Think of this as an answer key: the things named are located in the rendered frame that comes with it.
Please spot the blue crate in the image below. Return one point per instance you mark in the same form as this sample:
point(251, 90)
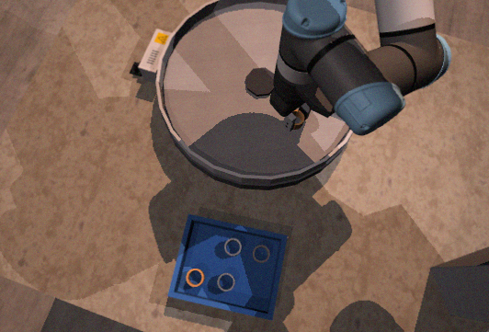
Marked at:
point(256, 284)

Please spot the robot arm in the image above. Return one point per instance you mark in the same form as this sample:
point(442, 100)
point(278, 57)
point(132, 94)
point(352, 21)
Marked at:
point(362, 86)

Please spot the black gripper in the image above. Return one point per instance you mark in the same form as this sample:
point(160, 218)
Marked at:
point(294, 90)

